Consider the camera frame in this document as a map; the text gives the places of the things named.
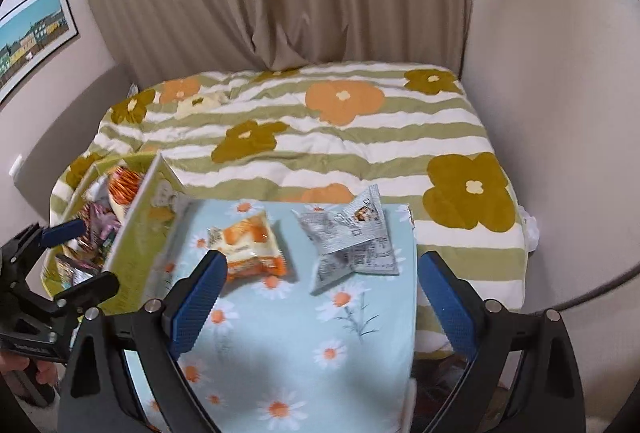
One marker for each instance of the white crumpled cloth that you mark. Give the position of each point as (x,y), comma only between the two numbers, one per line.
(531,228)

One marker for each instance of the floral striped blanket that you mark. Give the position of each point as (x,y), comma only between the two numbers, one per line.
(350,143)

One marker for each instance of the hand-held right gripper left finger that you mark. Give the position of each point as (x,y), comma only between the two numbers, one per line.
(197,308)

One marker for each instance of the pink purple snack packet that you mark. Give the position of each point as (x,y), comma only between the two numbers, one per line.
(97,225)

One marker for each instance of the newspaper print snack packet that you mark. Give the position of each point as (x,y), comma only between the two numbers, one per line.
(350,243)

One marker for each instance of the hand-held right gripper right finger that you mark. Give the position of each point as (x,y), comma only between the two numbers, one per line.
(445,308)

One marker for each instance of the person's left hand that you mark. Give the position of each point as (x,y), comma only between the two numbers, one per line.
(44,370)

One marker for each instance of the wall poster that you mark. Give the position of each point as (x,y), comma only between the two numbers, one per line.
(35,38)

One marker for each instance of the orange striped snack packet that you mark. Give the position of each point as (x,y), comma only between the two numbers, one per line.
(125,190)

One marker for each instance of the white wall socket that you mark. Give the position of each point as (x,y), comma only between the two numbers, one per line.
(16,165)

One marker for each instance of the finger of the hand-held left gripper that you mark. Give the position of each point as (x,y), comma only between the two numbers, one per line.
(90,289)
(65,231)

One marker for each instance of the green storage box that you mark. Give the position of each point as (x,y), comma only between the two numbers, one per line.
(145,213)

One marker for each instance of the daisy print tablecloth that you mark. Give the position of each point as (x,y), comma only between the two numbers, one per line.
(300,338)

